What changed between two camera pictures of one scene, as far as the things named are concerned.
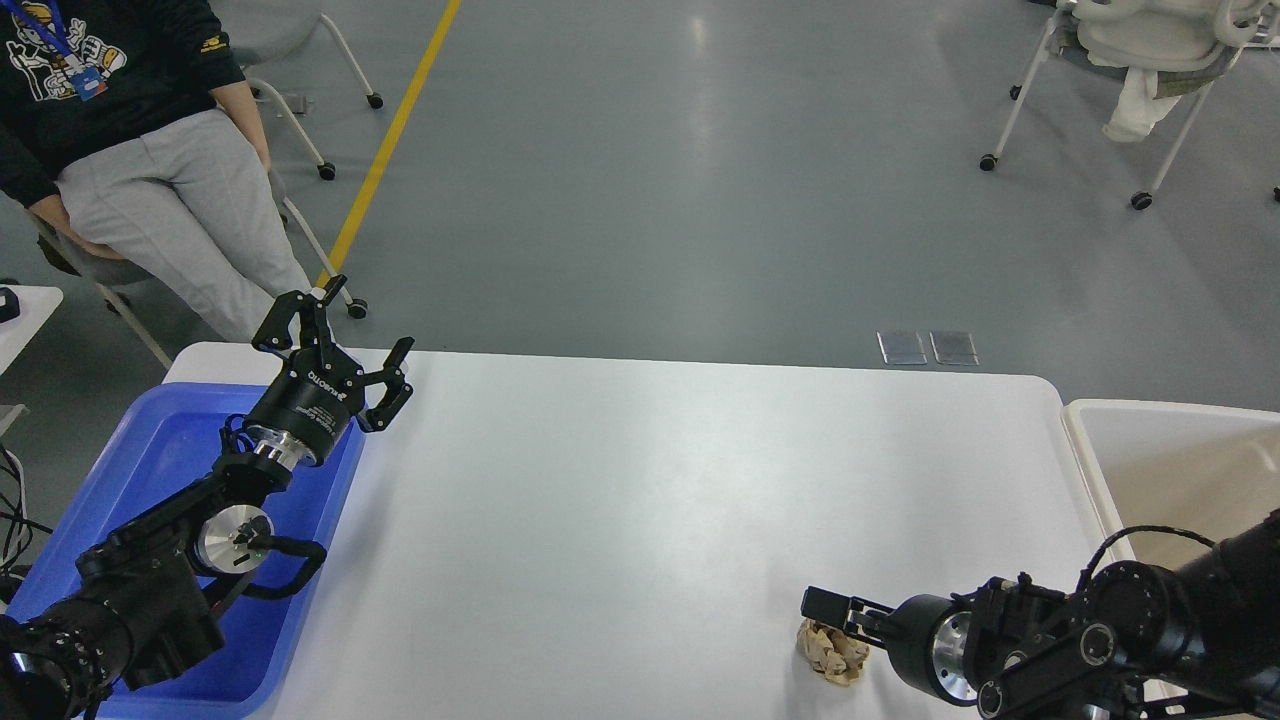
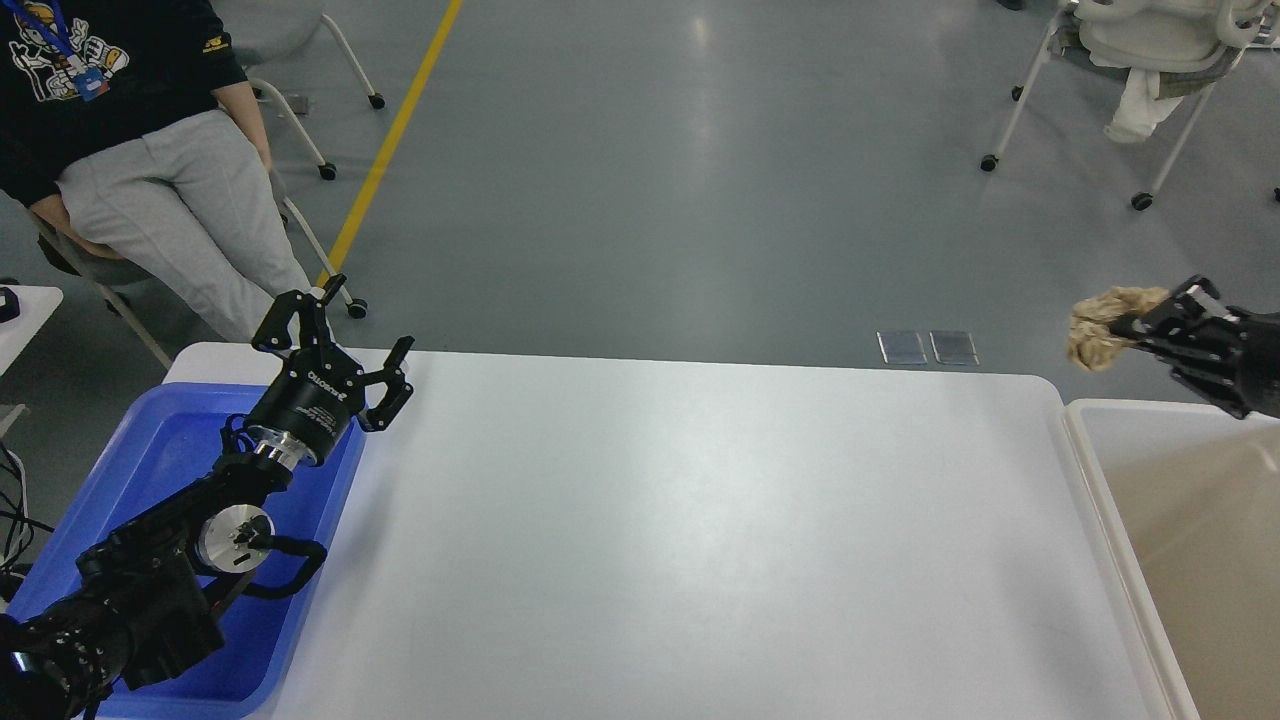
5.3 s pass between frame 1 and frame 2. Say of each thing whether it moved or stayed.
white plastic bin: stayed
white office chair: stayed
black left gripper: stayed
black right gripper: moved
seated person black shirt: stayed
